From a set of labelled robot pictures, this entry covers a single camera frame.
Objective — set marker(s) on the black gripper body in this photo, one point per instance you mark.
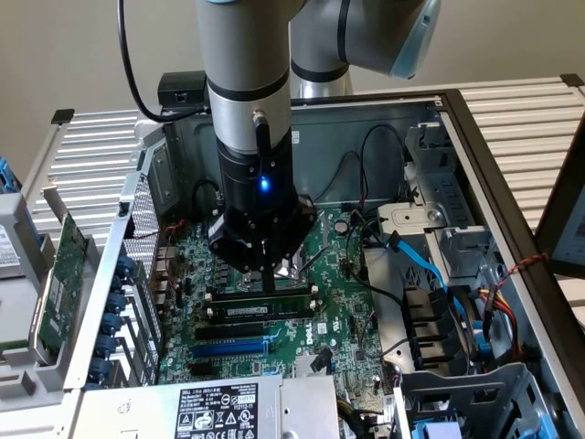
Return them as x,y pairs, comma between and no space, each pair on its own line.
247,183

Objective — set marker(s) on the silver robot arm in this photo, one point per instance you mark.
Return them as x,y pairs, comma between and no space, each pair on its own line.
247,55

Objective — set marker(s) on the green RAM memory stick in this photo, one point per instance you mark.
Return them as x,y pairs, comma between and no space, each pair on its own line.
237,296

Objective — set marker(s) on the silver socket cover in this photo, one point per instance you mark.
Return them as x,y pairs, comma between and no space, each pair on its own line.
324,226

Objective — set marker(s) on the silver locking lever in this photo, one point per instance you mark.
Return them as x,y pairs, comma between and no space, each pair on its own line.
317,258

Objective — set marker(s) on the CPU socket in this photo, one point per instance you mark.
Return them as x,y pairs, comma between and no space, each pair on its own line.
288,274

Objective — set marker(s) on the coin battery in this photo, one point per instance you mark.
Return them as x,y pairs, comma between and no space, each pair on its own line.
341,225

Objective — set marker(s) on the green motherboard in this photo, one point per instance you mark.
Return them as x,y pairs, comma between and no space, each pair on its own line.
338,292

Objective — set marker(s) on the silver rear port block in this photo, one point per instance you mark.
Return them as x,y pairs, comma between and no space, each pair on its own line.
163,274

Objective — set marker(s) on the long black expansion slot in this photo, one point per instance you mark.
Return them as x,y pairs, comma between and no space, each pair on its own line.
228,333

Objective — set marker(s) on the blue expansion slot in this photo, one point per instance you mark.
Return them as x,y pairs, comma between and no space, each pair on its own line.
228,350

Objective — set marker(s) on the open PC case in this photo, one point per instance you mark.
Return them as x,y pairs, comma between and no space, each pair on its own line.
338,119

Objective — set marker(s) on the silver drive cage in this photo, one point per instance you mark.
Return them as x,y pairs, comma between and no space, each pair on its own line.
407,219

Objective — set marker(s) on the blue card latch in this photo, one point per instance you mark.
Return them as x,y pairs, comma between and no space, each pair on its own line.
118,283
106,344
99,368
110,323
115,303
124,265

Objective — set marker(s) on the black box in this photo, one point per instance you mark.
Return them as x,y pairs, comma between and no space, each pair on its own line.
180,84

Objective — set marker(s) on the short black expansion slot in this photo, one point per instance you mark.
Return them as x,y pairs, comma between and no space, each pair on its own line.
201,369

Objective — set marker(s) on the silver chipset heatsink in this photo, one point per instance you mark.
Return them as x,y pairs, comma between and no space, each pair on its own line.
304,363

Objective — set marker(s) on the black angled connector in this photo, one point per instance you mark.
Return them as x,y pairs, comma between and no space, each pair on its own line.
320,361

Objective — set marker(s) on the black fan shroud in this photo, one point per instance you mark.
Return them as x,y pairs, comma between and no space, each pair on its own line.
425,320

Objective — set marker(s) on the green graphics card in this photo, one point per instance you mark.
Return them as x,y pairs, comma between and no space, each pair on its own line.
68,256

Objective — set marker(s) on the silver power supply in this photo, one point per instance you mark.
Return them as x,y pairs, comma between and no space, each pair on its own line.
137,411

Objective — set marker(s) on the black table end cap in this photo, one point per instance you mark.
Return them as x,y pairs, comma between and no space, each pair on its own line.
63,116
572,79

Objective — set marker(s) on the silver disk drive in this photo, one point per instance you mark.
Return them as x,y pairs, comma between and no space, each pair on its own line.
9,251

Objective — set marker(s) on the grey parts rack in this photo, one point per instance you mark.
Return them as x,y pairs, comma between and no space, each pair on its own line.
18,320

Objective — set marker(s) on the blue plastic piece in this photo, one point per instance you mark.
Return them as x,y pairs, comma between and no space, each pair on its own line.
7,176

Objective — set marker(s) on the black framed panel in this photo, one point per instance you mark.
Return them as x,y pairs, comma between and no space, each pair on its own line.
548,219

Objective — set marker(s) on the grey disk bay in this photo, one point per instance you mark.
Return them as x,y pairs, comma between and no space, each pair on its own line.
521,372

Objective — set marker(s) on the blue drive rail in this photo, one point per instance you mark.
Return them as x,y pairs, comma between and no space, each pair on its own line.
434,430

